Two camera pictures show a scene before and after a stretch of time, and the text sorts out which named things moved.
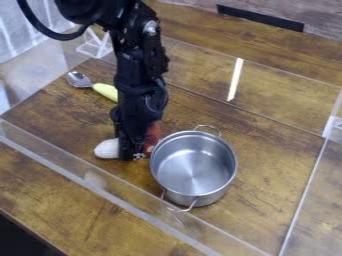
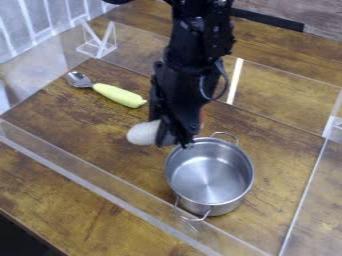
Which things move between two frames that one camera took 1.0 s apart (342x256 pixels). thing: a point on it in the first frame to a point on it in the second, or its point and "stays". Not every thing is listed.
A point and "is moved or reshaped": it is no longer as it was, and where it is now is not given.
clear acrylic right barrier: x=314 y=233 stays
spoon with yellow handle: x=77 y=79 stays
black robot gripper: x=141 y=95 to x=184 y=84
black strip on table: x=258 y=17 stays
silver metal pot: x=193 y=164 is moved or reshaped
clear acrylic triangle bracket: x=96 y=46 stays
